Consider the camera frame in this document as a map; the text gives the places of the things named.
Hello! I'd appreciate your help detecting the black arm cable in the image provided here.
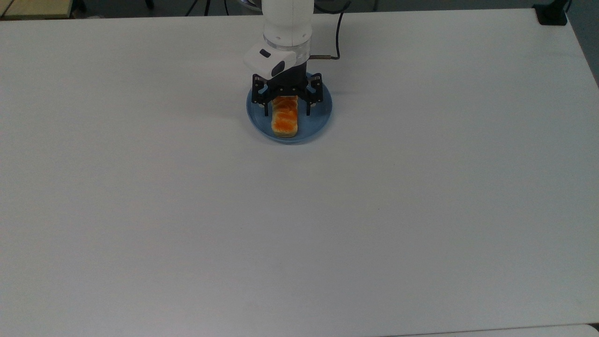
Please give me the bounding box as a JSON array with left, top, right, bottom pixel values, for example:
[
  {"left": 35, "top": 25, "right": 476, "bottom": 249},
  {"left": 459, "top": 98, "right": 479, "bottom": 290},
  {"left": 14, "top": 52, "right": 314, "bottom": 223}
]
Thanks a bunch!
[{"left": 310, "top": 8, "right": 346, "bottom": 62}]

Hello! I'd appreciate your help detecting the light wooden board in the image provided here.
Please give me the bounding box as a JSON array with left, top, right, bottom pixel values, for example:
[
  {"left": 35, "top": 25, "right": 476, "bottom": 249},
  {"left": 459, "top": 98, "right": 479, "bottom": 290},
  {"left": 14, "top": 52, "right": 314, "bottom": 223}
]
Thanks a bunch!
[{"left": 0, "top": 0, "right": 73, "bottom": 20}]

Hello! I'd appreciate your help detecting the black stand base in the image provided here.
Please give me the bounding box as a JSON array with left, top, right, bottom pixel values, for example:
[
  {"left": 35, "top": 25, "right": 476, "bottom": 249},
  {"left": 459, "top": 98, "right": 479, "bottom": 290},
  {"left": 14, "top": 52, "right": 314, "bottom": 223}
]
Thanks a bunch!
[{"left": 533, "top": 0, "right": 573, "bottom": 26}]

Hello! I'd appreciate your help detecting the blue oval plate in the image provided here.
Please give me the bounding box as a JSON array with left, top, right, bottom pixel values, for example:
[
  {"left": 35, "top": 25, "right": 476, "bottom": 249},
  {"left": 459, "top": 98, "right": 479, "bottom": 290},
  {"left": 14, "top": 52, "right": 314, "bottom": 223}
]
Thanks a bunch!
[{"left": 246, "top": 80, "right": 334, "bottom": 145}]

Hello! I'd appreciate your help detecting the bread loaf with orange glaze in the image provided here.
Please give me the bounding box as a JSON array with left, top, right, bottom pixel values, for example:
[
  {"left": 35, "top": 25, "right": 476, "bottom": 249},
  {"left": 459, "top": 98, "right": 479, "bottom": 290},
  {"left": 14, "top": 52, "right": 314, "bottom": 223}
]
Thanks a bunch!
[{"left": 271, "top": 96, "right": 300, "bottom": 139}]

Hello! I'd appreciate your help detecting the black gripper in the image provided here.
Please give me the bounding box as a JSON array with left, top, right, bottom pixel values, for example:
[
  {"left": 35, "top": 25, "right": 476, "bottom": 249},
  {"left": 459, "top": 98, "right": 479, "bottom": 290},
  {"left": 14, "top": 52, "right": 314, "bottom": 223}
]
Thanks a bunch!
[{"left": 251, "top": 63, "right": 324, "bottom": 117}]

